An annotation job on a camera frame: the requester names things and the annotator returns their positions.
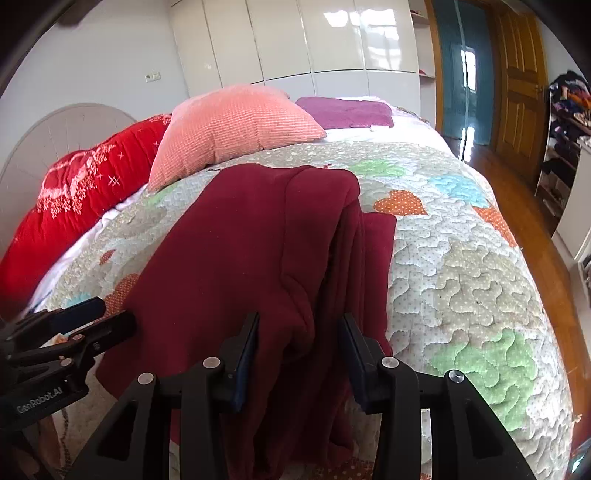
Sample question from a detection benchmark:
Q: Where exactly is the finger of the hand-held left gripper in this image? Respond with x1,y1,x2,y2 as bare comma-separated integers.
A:
6,310,138,371
0,296,108,355

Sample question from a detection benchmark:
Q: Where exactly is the red embroidered pillow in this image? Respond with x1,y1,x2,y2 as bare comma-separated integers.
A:
0,113,172,319

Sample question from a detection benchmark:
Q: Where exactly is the pink knitted pillow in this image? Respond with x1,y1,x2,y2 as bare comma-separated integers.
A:
148,84,328,192

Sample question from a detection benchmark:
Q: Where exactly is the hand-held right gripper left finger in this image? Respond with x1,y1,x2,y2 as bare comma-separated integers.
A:
60,311,262,480

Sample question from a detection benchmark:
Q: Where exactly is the open shelf rack with clothes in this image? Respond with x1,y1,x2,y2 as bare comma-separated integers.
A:
534,69,591,232

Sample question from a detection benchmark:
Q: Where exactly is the quilted heart pattern bedspread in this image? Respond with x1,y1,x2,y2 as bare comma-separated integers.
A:
28,138,579,480

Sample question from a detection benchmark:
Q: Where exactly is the grey round headboard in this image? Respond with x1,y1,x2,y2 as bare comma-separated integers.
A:
0,102,138,259

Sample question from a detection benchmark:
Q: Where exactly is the purple pillow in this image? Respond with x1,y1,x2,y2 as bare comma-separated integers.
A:
294,96,394,131

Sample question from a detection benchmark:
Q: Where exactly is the maroon fleece garment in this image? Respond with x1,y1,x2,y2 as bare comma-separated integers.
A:
95,161,398,480

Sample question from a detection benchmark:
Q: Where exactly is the wooden door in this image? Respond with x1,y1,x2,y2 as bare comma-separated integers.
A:
488,0,551,174

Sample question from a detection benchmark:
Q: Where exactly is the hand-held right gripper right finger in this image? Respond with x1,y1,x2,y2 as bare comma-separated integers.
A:
337,313,539,480

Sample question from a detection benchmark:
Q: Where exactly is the white cabinet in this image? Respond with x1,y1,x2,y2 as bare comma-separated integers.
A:
553,138,591,260

